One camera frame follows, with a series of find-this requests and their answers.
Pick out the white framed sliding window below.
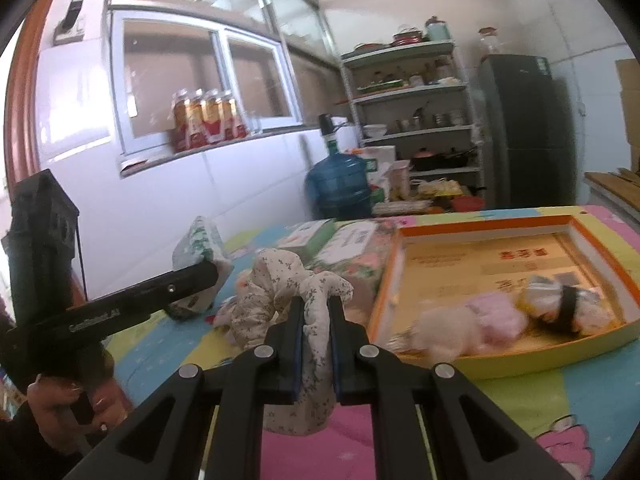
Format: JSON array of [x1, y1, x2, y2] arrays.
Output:
[[107, 7, 306, 156]]

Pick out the cardboard boxes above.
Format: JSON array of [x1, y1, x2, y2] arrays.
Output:
[[615, 58, 640, 171]]

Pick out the red drink bottle pack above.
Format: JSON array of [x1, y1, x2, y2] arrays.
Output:
[[171, 89, 249, 153]]

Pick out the glass jar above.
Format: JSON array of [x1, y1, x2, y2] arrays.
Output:
[[477, 26, 501, 56]]

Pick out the person's left forearm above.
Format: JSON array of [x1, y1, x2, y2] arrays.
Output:
[[0, 400, 76, 480]]

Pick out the black wok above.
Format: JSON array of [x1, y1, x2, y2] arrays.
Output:
[[437, 146, 478, 168]]

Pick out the teal canister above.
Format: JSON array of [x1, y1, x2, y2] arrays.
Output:
[[425, 16, 452, 42]]

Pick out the dark grey fridge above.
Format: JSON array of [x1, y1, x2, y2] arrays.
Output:
[[477, 54, 581, 208]]

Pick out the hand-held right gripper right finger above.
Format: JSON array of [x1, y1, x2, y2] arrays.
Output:
[[327, 296, 576, 480]]

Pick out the pink cloth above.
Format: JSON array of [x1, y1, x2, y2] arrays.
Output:
[[465, 292, 528, 346]]

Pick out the black wall device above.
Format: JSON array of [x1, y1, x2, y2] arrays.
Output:
[[55, 0, 83, 43]]

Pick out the person's left hand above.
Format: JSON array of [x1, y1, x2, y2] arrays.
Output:
[[27, 355, 128, 453]]

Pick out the blue water jug with pump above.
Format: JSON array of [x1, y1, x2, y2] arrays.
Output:
[[305, 114, 373, 221]]

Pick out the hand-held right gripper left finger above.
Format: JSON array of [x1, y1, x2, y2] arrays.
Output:
[[62, 296, 305, 480]]

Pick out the white green tissue box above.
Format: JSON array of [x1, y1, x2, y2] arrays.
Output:
[[272, 218, 337, 261]]

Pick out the brown door frame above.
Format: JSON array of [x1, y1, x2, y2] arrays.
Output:
[[2, 0, 66, 186]]

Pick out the white floral cloth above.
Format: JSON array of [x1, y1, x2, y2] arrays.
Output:
[[215, 247, 356, 436]]

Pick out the orange rimmed cardboard box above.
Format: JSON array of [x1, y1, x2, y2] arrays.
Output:
[[367, 213, 640, 381]]

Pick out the colourful printed mat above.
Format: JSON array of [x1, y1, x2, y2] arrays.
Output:
[[102, 205, 640, 480]]

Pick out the plastic food tray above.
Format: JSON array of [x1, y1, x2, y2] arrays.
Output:
[[372, 199, 433, 217]]

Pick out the pink white bag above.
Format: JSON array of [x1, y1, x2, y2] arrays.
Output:
[[387, 160, 412, 198]]

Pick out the white carton with green label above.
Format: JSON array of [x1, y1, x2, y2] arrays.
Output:
[[360, 145, 396, 186]]

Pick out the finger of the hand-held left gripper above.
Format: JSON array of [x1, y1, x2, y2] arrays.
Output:
[[122, 261, 219, 314]]

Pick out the tray of eggs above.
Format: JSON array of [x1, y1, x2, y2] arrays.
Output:
[[417, 178, 463, 198]]

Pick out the floral print box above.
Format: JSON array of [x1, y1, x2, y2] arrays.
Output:
[[305, 217, 401, 313]]

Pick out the wooden boards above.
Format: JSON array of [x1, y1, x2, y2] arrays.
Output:
[[585, 167, 640, 198]]

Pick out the white metal shelf rack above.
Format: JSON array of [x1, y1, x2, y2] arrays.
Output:
[[340, 40, 488, 211]]

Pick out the red pot with glass lid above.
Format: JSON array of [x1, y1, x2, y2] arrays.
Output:
[[391, 25, 426, 46]]

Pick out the green tissue packet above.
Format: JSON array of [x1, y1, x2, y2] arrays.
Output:
[[171, 215, 233, 318]]

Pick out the black pot with red lid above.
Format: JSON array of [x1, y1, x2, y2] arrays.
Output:
[[410, 148, 443, 172]]

